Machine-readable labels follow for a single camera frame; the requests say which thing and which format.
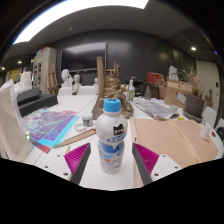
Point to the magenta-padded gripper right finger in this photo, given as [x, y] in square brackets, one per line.
[146, 160]

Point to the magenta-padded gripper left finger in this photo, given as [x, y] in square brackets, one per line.
[76, 159]

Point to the long wooden ruler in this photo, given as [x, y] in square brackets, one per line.
[75, 138]

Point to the large brown paper sheet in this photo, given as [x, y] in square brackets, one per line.
[166, 140]

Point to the white round lid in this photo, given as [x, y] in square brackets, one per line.
[80, 127]

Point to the small jar white lid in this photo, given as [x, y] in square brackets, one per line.
[87, 120]

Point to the purple and cyan print sheet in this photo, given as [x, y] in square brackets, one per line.
[50, 126]

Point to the white drink bottle blue cap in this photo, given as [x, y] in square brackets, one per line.
[111, 133]

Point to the newspaper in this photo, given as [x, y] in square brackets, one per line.
[155, 108]

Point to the white cup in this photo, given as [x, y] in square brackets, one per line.
[204, 131]

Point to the clear glass bottle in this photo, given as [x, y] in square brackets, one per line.
[148, 93]

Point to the white chair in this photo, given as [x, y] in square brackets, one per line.
[210, 116]
[87, 90]
[65, 91]

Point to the clear spray bottle green liquid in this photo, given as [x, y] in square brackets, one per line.
[131, 91]

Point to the dark grey box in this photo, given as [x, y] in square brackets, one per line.
[35, 101]

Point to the grey laptop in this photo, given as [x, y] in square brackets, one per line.
[194, 107]

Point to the flat round red coaster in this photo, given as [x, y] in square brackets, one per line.
[213, 134]

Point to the brown cardboard box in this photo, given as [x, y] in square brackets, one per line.
[176, 93]

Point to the white cloth bag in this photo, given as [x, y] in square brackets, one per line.
[11, 123]

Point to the white plaster bust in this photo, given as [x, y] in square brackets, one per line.
[66, 78]
[76, 83]

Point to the brown wooden sculpture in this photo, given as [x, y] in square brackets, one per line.
[111, 90]

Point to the red box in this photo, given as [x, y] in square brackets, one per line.
[155, 79]

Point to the wooden easel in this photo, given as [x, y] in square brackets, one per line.
[51, 80]

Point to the dried branches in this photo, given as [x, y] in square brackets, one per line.
[192, 80]

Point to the white cabinet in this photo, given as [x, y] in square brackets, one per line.
[43, 70]

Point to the ceiling light panel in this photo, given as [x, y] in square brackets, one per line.
[76, 13]

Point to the black wall screen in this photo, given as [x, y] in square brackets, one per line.
[83, 56]

